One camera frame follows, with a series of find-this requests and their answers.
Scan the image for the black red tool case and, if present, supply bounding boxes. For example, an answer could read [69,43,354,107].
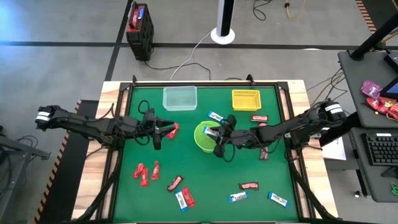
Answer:
[125,1,155,62]

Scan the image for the white paper sheet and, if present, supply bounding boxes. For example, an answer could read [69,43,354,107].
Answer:
[321,136,347,162]

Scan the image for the black floor cable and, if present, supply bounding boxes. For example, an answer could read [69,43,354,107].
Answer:
[144,59,212,81]

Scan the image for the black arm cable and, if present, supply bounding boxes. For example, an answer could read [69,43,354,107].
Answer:
[221,143,238,164]
[137,99,152,116]

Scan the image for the yellow plastic basket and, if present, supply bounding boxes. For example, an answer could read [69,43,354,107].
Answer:
[231,89,262,112]

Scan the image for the black keyboard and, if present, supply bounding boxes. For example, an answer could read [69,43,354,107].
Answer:
[361,133,398,167]

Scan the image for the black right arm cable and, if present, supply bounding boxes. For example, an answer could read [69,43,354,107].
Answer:
[221,143,238,164]

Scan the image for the black tablet screen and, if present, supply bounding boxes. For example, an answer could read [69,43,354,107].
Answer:
[379,76,398,101]

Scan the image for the dark grey desk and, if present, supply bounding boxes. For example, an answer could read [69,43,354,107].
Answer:
[348,126,398,203]

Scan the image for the grey metal stand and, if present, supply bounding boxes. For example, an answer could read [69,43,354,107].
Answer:
[0,124,52,224]

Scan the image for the black hazard-edged floor mat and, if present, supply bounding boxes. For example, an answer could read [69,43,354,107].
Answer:
[33,99,100,224]

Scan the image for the red candy bag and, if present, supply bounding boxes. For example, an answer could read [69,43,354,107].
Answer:
[365,96,398,121]

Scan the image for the black desk cables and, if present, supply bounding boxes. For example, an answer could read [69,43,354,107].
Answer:
[306,68,351,108]

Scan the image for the black diagonal support bar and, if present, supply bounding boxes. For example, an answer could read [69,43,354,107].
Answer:
[318,111,363,147]

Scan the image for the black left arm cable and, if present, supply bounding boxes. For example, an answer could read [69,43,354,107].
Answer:
[137,99,152,116]

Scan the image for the green halloween bucket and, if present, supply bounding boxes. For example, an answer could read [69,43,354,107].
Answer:
[193,120,222,154]

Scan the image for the purple candy bag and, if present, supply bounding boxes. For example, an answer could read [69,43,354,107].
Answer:
[360,79,384,100]

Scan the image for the black looped cable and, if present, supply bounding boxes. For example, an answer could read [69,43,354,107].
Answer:
[252,0,275,22]

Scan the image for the yellow cable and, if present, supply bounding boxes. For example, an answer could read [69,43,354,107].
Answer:
[284,0,308,19]

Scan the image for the blue white candy bar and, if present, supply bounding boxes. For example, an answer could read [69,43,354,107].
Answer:
[207,111,224,123]
[202,126,218,138]
[228,190,249,203]
[174,189,190,213]
[267,191,290,208]

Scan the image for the clear plastic bin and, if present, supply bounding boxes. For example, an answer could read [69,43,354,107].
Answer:
[162,85,198,112]

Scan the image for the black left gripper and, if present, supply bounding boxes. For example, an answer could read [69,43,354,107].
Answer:
[136,108,175,151]

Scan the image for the white floor cable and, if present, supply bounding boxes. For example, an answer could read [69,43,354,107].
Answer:
[169,30,213,81]

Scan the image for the white black pole stand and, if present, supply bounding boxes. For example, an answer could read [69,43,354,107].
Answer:
[210,0,236,45]

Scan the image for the green table mat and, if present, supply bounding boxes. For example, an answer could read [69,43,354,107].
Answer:
[112,85,300,222]

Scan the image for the black metal table frame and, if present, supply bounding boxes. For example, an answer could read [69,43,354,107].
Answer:
[70,74,340,224]

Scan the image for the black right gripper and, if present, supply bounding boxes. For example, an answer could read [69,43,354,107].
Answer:
[211,114,252,158]

